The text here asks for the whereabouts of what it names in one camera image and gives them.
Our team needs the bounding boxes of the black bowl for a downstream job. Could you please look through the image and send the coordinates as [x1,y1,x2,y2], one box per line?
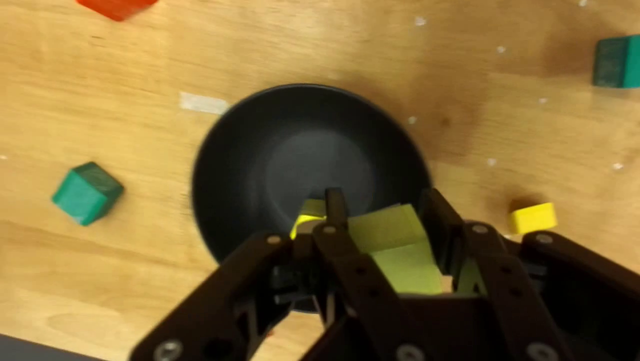
[191,85,431,261]

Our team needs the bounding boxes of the large yellow cube block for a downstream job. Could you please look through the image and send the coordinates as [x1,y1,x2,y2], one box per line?
[289,199,326,238]

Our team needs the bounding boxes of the light yellow cube block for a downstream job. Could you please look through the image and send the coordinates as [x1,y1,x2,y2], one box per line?
[347,204,449,295]

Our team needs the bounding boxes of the white tape strip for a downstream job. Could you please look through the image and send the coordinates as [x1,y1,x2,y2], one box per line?
[177,92,230,115]

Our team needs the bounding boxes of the green block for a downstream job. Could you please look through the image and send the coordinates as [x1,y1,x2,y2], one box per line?
[591,36,640,89]
[52,163,124,226]

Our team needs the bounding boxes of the large red cube block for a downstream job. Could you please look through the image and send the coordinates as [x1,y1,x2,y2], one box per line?
[76,0,158,23]

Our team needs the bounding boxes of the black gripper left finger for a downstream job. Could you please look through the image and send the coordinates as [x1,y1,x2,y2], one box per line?
[130,188,413,361]

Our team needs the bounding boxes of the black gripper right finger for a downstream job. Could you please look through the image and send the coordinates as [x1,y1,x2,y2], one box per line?
[418,188,640,361]

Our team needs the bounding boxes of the tiny yellow block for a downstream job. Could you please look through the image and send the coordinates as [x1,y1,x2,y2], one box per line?
[512,202,558,235]

